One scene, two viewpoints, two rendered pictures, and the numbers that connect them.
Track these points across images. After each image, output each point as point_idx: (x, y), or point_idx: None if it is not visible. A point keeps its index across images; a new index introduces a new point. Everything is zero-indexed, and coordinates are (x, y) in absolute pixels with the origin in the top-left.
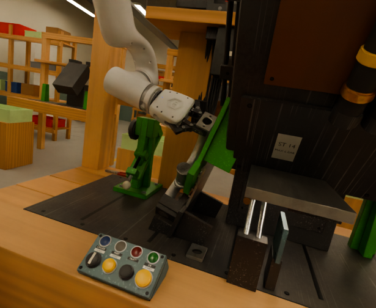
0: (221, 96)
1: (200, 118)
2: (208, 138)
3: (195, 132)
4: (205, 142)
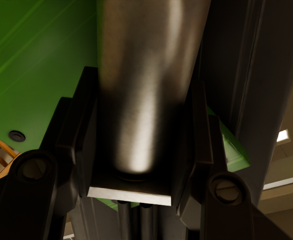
0: (120, 223)
1: (118, 199)
2: (6, 142)
3: (46, 135)
4: None
